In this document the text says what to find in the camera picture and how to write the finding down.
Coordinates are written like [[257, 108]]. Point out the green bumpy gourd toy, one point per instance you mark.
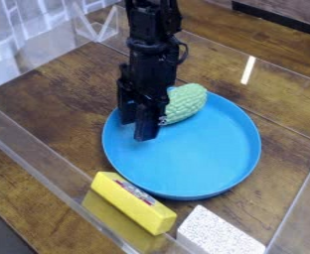
[[188, 99]]

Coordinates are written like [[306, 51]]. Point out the black bar in background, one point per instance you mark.
[[272, 17]]

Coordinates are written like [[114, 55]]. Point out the clear acrylic enclosure wall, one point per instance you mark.
[[245, 59]]

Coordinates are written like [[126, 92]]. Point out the yellow rectangular block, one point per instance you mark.
[[148, 211]]

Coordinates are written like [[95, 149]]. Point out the round blue tray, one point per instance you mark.
[[198, 158]]

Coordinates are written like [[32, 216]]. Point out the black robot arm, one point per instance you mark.
[[154, 22]]

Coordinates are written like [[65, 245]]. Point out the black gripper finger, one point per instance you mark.
[[148, 120], [126, 103]]

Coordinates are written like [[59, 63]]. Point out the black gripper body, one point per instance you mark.
[[150, 72]]

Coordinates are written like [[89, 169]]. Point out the white speckled block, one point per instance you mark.
[[206, 234]]

